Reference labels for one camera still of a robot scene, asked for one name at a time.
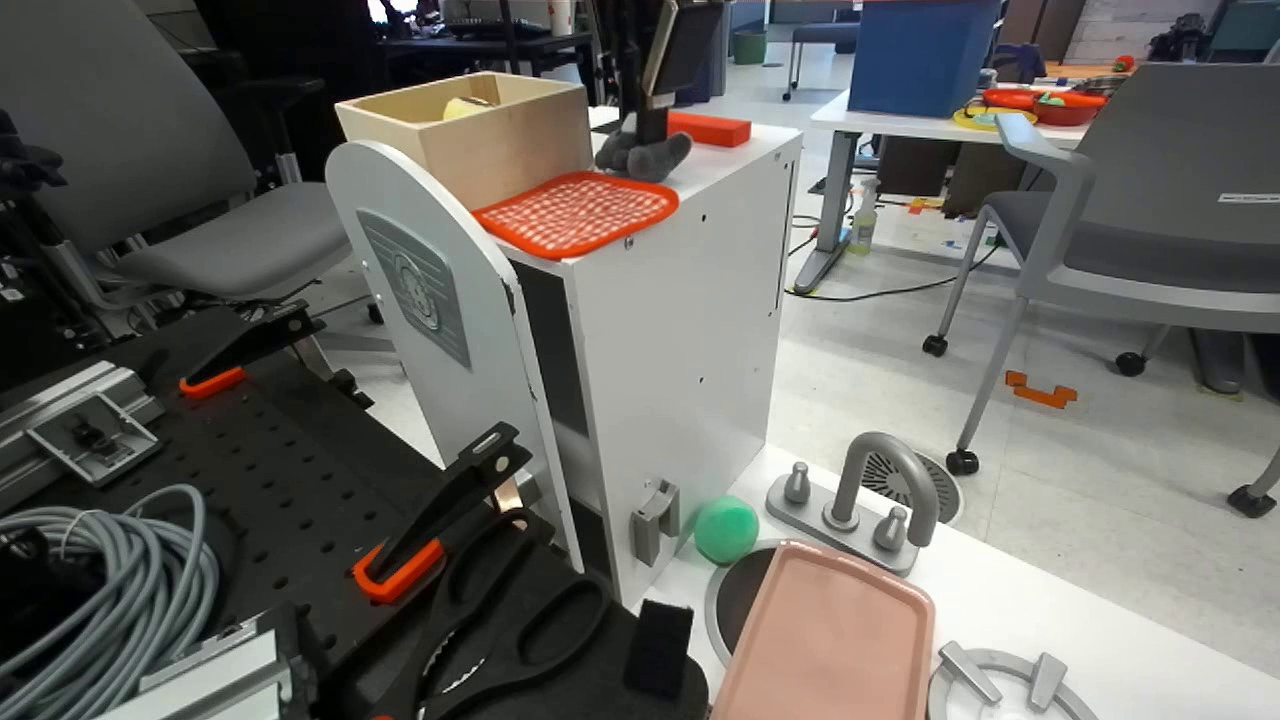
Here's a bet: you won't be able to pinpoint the grey toy door latch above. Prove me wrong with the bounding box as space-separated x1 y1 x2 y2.
628 477 685 569

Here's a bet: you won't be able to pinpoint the small black block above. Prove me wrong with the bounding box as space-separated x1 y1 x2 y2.
619 594 700 703

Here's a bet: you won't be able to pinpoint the white office table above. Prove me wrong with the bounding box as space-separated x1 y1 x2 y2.
786 86 1089 298

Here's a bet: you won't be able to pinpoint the aluminium rail with plate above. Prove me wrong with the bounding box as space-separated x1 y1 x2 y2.
0 356 168 512

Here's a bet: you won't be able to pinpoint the orange checkered pot holder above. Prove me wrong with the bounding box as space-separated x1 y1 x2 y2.
471 166 685 265

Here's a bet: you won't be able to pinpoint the black clamp orange grip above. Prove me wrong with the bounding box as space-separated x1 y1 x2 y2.
346 420 541 606
173 298 326 409

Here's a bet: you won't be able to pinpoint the beige wooden box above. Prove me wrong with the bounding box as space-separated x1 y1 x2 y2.
333 68 597 213

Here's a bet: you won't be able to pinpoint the blue storage bin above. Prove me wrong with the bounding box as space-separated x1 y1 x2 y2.
843 0 1003 118

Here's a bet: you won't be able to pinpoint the clear spray bottle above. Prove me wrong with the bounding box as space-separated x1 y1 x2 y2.
846 173 884 261

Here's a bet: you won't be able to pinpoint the blue recycling bin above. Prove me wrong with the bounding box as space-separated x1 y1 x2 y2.
677 4 732 113

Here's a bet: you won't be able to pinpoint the pink plastic tray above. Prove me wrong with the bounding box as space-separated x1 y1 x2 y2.
706 537 941 720

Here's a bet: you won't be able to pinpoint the white toy kitchen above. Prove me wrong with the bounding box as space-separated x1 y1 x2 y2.
324 116 1280 720

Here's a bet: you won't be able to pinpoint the grey toy faucet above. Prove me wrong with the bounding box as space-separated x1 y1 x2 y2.
763 429 963 578

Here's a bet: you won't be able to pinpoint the orange bracket piece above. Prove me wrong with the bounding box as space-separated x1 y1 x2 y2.
999 368 1082 414

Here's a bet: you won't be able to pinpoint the grey fabric office chair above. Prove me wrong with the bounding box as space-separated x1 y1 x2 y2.
0 0 358 313

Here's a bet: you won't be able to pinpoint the orange items pile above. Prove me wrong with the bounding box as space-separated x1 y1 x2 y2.
981 74 1112 133

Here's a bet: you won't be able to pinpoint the black floor cable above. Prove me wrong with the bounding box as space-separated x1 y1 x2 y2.
782 240 1009 307

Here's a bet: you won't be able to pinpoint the green ball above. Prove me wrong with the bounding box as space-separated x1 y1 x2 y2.
689 495 763 569

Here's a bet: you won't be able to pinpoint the large black loop handles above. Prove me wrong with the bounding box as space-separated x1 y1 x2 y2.
316 509 619 720

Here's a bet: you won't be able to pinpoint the silver metal bracket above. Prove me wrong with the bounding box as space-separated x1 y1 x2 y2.
94 606 318 720

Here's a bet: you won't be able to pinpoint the orange rectangular block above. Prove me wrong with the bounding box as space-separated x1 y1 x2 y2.
669 106 754 150

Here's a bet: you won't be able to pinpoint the grey plastic office chair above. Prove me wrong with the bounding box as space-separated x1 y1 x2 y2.
918 54 1280 522

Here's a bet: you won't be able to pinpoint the grey toy stove burner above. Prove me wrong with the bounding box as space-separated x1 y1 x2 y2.
922 641 1099 720

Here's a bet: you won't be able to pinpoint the black perforated board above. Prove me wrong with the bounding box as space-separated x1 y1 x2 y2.
71 298 563 720

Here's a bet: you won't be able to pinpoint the grey cable bundle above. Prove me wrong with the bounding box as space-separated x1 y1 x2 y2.
0 478 223 720

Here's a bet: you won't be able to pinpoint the round black sink drain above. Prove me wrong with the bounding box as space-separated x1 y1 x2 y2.
700 541 782 667

